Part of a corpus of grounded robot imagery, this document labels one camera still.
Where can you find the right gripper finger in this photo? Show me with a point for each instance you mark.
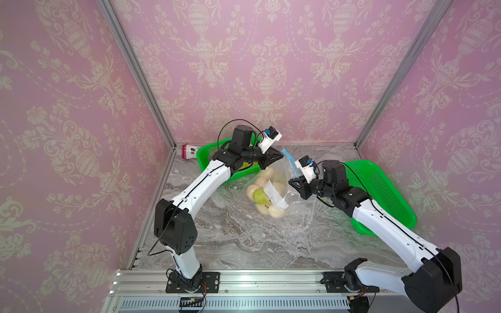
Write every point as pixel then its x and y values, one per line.
pixel 302 189
pixel 297 182

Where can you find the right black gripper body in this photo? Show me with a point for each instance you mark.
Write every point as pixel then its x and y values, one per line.
pixel 306 187

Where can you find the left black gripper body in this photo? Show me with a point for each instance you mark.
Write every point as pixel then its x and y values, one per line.
pixel 253 154

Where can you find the clear zip-top bag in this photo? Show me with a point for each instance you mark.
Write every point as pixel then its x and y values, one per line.
pixel 274 180

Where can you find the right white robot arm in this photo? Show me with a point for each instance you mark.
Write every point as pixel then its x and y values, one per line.
pixel 432 276

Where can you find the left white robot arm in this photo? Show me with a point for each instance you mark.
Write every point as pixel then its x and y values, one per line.
pixel 174 226

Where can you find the cream pear in bag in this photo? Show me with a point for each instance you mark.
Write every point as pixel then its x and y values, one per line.
pixel 251 190

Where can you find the empty green basket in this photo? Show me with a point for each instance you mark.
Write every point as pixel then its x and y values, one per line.
pixel 369 176

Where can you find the green basket with produce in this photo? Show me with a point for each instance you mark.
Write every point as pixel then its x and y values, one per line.
pixel 219 151

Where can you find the pink white bottle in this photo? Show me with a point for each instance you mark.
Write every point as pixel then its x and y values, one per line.
pixel 189 151

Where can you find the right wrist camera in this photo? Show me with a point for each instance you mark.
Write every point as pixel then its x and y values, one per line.
pixel 308 168

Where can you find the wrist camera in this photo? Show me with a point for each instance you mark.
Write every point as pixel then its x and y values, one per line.
pixel 308 168
pixel 269 137

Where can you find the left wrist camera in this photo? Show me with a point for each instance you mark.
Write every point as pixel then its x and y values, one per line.
pixel 269 137

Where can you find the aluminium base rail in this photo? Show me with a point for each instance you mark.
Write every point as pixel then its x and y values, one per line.
pixel 286 290

